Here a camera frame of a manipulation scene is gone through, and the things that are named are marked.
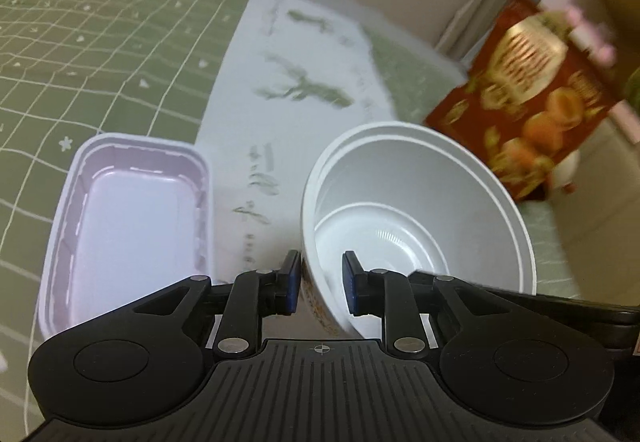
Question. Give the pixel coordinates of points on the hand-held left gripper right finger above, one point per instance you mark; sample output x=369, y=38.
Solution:
x=351, y=282

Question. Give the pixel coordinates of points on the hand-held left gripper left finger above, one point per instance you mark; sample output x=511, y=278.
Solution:
x=289, y=282

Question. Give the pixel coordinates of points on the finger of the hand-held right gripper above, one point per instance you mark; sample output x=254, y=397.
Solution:
x=560, y=307

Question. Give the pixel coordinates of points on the white plastic bowl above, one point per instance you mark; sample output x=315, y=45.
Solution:
x=415, y=202

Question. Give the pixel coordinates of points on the red rectangular plastic tray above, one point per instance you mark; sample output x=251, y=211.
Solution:
x=135, y=222

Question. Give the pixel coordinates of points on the white deer-print table runner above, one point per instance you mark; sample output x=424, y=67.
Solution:
x=280, y=122

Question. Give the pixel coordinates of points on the red snack bag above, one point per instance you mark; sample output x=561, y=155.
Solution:
x=540, y=112

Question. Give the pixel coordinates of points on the pink plush toy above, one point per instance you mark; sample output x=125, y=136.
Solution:
x=592, y=34

